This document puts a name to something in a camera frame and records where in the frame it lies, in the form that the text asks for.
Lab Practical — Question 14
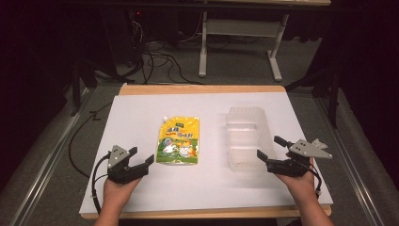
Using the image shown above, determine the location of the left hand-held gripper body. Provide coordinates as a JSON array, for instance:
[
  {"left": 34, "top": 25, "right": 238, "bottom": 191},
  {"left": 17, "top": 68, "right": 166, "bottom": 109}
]
[{"left": 106, "top": 144, "right": 151, "bottom": 185}]

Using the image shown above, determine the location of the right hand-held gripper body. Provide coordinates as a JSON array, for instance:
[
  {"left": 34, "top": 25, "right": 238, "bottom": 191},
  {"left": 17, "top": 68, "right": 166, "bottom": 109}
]
[{"left": 265, "top": 138, "right": 334, "bottom": 178}]

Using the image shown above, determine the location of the person's right hand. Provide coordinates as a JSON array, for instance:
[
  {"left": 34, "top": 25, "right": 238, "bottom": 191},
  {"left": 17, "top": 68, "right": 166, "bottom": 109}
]
[{"left": 275, "top": 152, "right": 316, "bottom": 205}]

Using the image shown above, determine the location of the person's left hand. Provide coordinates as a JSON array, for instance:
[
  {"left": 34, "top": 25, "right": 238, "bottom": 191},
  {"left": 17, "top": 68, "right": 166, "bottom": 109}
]
[{"left": 102, "top": 176, "right": 143, "bottom": 209}]

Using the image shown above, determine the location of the clear plastic container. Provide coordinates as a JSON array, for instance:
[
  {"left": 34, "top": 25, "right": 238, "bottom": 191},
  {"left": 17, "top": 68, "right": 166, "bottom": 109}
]
[{"left": 224, "top": 105, "right": 279, "bottom": 174}]

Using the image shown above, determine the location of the yellow spout pouch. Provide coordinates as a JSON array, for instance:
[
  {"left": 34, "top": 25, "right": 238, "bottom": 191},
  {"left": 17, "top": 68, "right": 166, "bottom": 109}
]
[{"left": 155, "top": 115, "right": 200, "bottom": 166}]

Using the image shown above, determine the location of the white table sheet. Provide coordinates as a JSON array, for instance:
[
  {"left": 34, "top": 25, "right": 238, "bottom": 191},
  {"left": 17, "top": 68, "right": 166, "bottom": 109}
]
[{"left": 78, "top": 91, "right": 334, "bottom": 217}]

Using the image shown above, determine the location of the black metal stand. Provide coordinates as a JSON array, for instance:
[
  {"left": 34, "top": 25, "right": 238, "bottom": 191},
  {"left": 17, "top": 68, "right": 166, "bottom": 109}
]
[
  {"left": 282, "top": 61, "right": 343, "bottom": 130},
  {"left": 66, "top": 56, "right": 99, "bottom": 118}
]

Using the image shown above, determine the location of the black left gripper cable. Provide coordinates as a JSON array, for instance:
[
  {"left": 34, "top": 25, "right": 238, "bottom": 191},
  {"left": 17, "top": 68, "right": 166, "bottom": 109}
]
[{"left": 90, "top": 152, "right": 113, "bottom": 217}]

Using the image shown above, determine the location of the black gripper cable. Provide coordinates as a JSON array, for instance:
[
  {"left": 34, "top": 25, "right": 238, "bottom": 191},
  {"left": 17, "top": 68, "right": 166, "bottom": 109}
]
[
  {"left": 90, "top": 152, "right": 113, "bottom": 217},
  {"left": 304, "top": 161, "right": 324, "bottom": 201}
]

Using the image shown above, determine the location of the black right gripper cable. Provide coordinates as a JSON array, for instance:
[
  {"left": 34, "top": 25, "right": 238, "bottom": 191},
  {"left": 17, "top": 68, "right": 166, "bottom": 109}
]
[{"left": 304, "top": 161, "right": 324, "bottom": 201}]

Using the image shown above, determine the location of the black floor cable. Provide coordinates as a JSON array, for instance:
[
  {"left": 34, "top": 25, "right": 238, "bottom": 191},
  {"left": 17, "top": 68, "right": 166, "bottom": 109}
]
[{"left": 68, "top": 101, "right": 115, "bottom": 179}]

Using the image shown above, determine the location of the metal floor rail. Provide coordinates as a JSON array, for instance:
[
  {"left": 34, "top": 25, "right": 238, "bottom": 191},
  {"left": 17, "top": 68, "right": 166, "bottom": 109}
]
[
  {"left": 312, "top": 93, "right": 386, "bottom": 226},
  {"left": 8, "top": 87, "right": 92, "bottom": 226}
]

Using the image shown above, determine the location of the tangle of black cables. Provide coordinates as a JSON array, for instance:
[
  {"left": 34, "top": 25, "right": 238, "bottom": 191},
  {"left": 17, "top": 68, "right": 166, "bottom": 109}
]
[{"left": 124, "top": 11, "right": 205, "bottom": 86}]

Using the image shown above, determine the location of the white desk frame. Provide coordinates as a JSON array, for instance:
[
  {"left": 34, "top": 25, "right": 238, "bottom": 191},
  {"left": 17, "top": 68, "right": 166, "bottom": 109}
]
[{"left": 198, "top": 10, "right": 291, "bottom": 83}]

